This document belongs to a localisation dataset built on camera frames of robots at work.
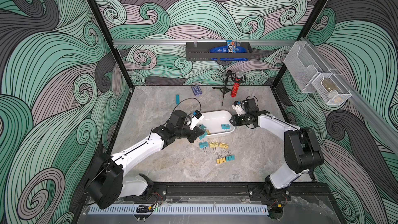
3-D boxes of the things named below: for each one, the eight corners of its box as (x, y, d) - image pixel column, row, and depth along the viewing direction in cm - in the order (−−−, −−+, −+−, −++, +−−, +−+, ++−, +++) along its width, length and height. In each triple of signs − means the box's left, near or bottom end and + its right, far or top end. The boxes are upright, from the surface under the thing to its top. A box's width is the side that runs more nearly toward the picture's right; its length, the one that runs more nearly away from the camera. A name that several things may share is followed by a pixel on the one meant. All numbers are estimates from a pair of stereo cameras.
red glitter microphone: (229, 103, 112) (237, 74, 91) (229, 99, 115) (236, 70, 93) (235, 103, 112) (244, 74, 91) (234, 99, 115) (242, 70, 93)
